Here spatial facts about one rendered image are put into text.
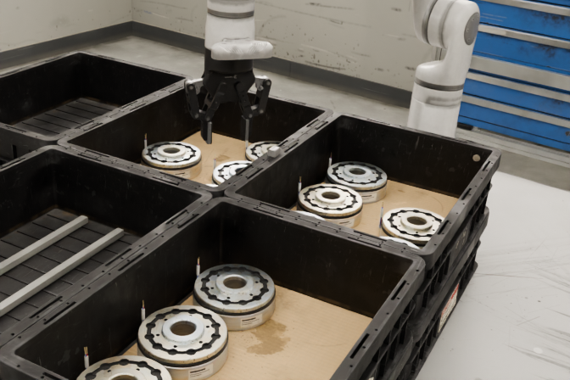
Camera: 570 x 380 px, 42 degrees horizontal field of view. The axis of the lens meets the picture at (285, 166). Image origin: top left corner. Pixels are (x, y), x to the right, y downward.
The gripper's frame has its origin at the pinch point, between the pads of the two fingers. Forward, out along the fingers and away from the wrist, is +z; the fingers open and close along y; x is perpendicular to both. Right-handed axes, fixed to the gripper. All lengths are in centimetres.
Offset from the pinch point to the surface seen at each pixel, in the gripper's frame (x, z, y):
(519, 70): -113, 33, -150
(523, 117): -112, 52, -156
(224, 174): -0.6, 7.7, -0.1
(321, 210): 15.2, 7.7, -10.7
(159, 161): -7.8, 7.7, 9.1
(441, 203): 12.6, 10.8, -34.1
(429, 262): 40.2, 2.2, -13.8
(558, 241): 10, 24, -64
